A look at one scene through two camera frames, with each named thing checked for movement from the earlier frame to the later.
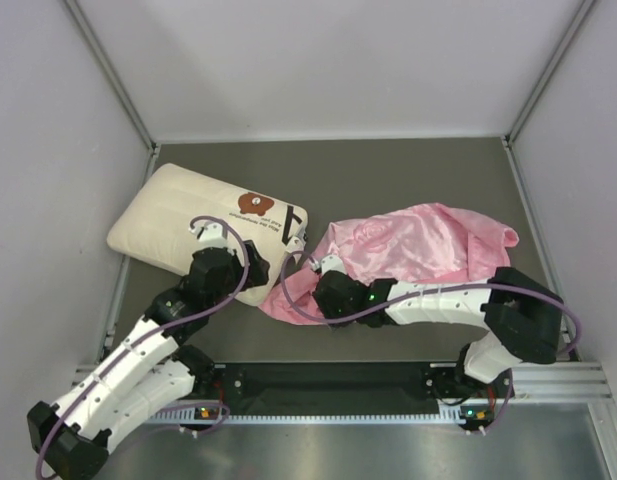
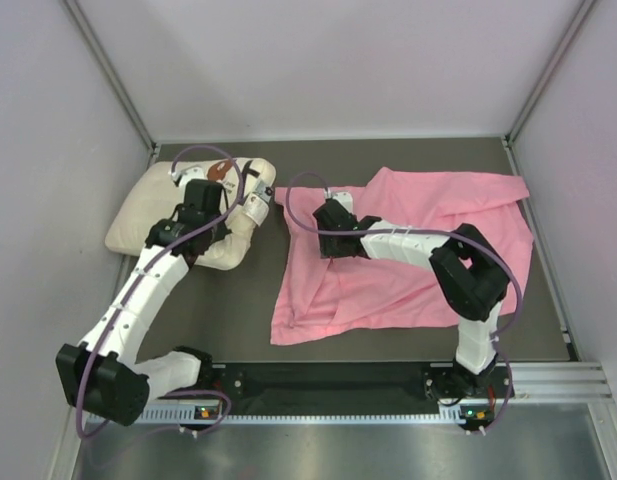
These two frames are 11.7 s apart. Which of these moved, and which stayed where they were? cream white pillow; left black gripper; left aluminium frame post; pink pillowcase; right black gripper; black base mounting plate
Moved: cream white pillow; right black gripper; left black gripper; pink pillowcase
Stayed: black base mounting plate; left aluminium frame post
